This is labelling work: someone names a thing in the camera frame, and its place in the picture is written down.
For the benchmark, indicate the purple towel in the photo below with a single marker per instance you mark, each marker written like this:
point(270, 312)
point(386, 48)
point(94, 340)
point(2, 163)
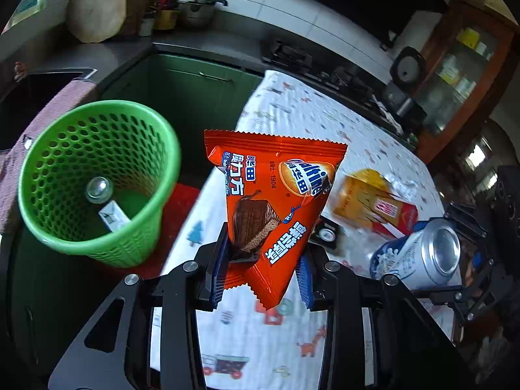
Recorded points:
point(53, 105)

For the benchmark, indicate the printed tablecloth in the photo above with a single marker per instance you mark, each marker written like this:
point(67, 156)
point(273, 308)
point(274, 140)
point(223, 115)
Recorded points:
point(308, 101)

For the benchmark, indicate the green kitchen cabinet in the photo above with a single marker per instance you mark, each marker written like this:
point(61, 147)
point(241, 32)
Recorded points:
point(183, 97)

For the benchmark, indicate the orange snack packet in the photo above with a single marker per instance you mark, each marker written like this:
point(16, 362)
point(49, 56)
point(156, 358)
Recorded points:
point(276, 195)

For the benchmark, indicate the round metal cap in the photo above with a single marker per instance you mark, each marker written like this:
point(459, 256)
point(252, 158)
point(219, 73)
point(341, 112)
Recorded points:
point(98, 190)

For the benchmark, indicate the green plastic basket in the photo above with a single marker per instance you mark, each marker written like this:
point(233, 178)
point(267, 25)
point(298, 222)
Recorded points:
point(138, 205)

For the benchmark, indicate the black round dial appliance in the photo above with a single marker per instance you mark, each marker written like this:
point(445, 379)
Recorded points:
point(407, 66)

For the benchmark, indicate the dark kitchen sink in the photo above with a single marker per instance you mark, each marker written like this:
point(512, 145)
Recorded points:
point(36, 89)

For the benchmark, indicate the window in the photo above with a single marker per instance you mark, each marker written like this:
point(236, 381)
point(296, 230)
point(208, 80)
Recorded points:
point(30, 0)

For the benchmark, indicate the small white carton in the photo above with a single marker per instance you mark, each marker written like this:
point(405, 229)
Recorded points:
point(113, 217)

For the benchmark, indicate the small red white figurine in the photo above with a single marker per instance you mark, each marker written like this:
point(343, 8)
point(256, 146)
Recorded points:
point(19, 72)

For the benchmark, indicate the yellow red carton box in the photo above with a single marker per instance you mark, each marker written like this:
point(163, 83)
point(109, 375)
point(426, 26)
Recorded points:
point(361, 199)

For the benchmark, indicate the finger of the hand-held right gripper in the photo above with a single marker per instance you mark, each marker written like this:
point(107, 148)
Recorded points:
point(467, 219)
point(487, 288)

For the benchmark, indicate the small white jar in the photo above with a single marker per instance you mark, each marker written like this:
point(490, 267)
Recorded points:
point(146, 24)

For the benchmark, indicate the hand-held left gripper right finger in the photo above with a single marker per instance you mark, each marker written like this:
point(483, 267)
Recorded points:
point(304, 288)

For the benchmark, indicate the crumpled clear plastic wrap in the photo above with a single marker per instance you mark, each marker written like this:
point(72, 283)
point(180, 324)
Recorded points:
point(402, 189)

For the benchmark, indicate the steel pot with lid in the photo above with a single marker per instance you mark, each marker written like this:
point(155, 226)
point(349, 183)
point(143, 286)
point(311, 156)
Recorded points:
point(197, 14)

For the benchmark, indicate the blue white drink can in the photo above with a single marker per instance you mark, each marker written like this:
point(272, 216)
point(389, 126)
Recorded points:
point(406, 256)

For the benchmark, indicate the oil bottle with yellow label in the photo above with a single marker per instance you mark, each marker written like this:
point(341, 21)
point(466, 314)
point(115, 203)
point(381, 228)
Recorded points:
point(168, 18)

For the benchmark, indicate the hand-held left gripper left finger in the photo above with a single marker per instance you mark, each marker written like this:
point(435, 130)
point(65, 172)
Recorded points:
point(219, 270)

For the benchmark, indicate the black gas stove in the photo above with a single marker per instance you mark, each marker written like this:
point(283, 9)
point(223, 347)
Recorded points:
point(288, 53)

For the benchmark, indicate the wooden glass display cabinet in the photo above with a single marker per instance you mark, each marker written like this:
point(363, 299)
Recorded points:
point(459, 73)

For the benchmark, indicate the small black packet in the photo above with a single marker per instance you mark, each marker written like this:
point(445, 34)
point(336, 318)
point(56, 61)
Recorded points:
point(326, 233)

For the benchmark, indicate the round wooden chopping block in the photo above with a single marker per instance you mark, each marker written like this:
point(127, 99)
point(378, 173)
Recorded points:
point(95, 10)

